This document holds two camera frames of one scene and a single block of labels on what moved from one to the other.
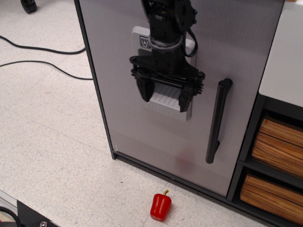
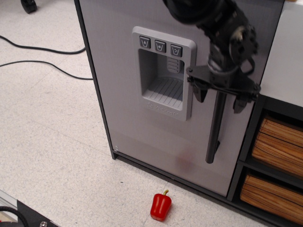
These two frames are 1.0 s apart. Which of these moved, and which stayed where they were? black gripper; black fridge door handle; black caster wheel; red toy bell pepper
Moved: black gripper
Stayed: black fridge door handle; black caster wheel; red toy bell pepper
